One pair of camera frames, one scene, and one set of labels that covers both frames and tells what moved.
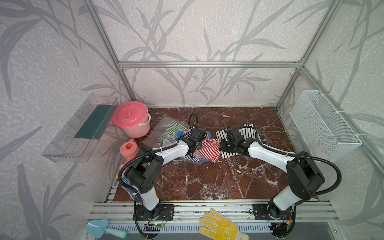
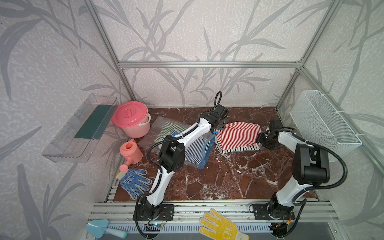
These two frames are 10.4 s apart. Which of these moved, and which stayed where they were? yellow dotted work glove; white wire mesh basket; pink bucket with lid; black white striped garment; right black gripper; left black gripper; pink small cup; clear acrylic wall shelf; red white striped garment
Moved: black white striped garment; right black gripper; red white striped garment; left black gripper
Stayed: pink small cup; white wire mesh basket; yellow dotted work glove; pink bucket with lid; clear acrylic wall shelf
